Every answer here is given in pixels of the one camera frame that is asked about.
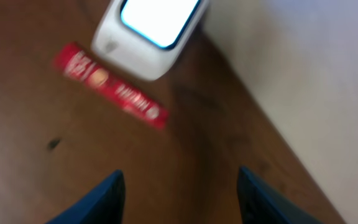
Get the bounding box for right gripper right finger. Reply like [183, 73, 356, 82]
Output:
[237, 166, 321, 224]

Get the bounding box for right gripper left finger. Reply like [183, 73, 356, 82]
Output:
[48, 170, 126, 224]

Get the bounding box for red sachet packet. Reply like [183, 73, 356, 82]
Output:
[53, 42, 170, 129]

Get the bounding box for white barcode scanner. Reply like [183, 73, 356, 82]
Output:
[91, 0, 209, 81]

